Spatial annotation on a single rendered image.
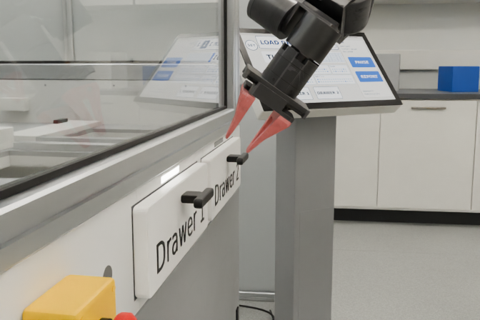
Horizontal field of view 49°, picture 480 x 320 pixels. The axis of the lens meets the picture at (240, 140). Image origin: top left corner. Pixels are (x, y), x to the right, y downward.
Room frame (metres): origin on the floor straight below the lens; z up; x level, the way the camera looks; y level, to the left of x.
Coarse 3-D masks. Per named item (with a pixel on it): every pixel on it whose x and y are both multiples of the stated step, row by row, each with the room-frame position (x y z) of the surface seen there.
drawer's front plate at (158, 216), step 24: (192, 168) 0.81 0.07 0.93; (168, 192) 0.66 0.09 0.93; (144, 216) 0.58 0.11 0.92; (168, 216) 0.66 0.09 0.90; (192, 216) 0.77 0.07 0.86; (144, 240) 0.58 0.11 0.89; (192, 240) 0.77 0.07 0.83; (144, 264) 0.58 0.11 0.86; (168, 264) 0.65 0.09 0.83; (144, 288) 0.58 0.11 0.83
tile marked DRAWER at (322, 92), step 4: (316, 88) 1.60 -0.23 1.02; (320, 88) 1.61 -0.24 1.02; (324, 88) 1.62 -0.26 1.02; (328, 88) 1.62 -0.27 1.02; (332, 88) 1.63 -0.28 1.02; (336, 88) 1.64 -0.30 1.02; (316, 92) 1.59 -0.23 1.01; (320, 92) 1.60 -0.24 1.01; (324, 92) 1.60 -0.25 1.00; (328, 92) 1.61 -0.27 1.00; (332, 92) 1.62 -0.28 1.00; (336, 92) 1.63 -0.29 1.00; (340, 92) 1.63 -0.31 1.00; (320, 96) 1.59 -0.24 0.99; (324, 96) 1.59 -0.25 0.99; (328, 96) 1.60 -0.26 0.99; (332, 96) 1.61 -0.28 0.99; (336, 96) 1.61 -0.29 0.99; (340, 96) 1.62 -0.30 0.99
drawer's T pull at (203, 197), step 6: (186, 192) 0.72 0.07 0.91; (192, 192) 0.72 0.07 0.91; (198, 192) 0.72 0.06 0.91; (204, 192) 0.72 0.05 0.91; (210, 192) 0.73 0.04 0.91; (186, 198) 0.71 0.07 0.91; (192, 198) 0.71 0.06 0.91; (198, 198) 0.69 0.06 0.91; (204, 198) 0.70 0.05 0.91; (210, 198) 0.73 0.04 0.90; (198, 204) 0.68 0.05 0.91; (204, 204) 0.70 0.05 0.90
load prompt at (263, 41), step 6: (258, 36) 1.66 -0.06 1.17; (264, 36) 1.67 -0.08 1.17; (270, 36) 1.68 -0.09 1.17; (258, 42) 1.64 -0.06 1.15; (264, 42) 1.65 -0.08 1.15; (270, 42) 1.66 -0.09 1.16; (276, 42) 1.67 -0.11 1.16; (282, 42) 1.68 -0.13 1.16; (288, 42) 1.69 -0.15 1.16; (264, 48) 1.64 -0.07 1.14; (270, 48) 1.65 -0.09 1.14; (276, 48) 1.66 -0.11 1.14; (336, 48) 1.77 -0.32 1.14
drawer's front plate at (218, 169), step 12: (228, 144) 1.06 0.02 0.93; (240, 144) 1.17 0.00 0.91; (216, 156) 0.94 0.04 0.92; (216, 168) 0.94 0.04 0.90; (228, 168) 1.04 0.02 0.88; (240, 168) 1.17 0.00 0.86; (216, 180) 0.93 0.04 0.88; (228, 180) 1.04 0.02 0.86; (240, 180) 1.17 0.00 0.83; (216, 192) 0.93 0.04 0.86; (228, 192) 1.04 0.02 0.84; (216, 204) 0.93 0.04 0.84
